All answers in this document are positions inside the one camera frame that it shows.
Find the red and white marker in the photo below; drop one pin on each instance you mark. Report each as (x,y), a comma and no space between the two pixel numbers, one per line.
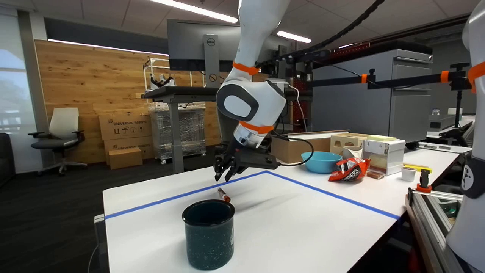
(224,195)

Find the dark standing desk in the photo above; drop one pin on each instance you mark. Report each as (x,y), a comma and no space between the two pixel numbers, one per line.
(174,93)

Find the flat brown cardboard box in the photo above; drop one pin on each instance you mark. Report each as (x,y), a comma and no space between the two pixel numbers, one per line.
(292,149)

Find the long black mount rod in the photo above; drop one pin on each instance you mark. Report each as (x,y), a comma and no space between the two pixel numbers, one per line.
(403,79)

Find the grey Dell monitor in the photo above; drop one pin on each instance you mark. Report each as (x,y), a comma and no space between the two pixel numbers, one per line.
(191,46)

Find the grey metal cabinet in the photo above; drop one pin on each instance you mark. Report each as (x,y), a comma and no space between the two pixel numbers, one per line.
(373,96)

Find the short ceiling light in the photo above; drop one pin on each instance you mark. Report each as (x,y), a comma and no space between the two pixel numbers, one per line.
(294,37)

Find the small cardboard box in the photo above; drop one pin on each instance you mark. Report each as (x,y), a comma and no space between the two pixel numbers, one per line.
(124,158)

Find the long ceiling light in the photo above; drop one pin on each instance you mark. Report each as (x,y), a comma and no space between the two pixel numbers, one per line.
(197,9)

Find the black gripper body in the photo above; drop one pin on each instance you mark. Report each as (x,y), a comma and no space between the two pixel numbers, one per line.
(244,154)

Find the white cardboard box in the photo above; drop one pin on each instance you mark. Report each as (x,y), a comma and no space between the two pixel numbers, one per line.
(383,154)

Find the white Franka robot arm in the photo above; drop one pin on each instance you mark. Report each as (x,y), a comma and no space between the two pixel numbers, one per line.
(251,104)

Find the small white cup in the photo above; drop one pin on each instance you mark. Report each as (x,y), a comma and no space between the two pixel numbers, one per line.
(408,175)

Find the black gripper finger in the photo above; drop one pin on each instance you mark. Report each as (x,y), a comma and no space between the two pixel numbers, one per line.
(236,167)
(221,161)

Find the large cardboard box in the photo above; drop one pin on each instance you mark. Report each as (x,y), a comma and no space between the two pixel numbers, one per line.
(123,129)

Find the yellow black clamp tool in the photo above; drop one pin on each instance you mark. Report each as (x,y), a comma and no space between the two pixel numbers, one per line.
(424,179)

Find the dark speckled mug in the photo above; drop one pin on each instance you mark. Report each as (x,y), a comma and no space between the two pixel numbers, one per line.
(206,248)

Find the white office chair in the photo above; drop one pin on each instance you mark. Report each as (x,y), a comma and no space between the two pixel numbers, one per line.
(62,123)

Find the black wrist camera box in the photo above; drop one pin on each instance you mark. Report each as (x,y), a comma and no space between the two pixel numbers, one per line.
(268,160)

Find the blue tape strip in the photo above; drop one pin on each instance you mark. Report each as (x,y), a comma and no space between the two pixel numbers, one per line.
(333,196)
(176,198)

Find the light wooden box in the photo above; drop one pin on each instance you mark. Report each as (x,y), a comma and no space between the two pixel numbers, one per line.
(348,143)

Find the orange red bag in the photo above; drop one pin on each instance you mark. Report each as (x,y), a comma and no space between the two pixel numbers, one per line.
(348,169)

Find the blue bowl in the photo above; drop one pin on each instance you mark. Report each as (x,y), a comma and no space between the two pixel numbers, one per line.
(320,163)

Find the aluminium frame rail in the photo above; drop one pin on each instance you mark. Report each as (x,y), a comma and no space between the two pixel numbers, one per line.
(429,222)

